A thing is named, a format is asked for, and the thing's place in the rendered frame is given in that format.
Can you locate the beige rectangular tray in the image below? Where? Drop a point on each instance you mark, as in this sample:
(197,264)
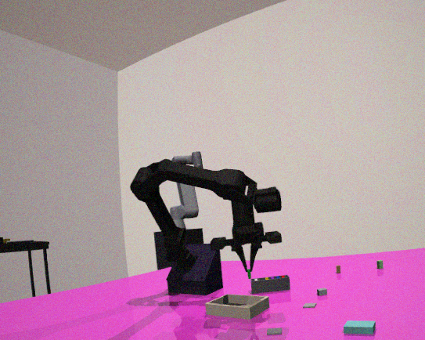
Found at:
(238,306)

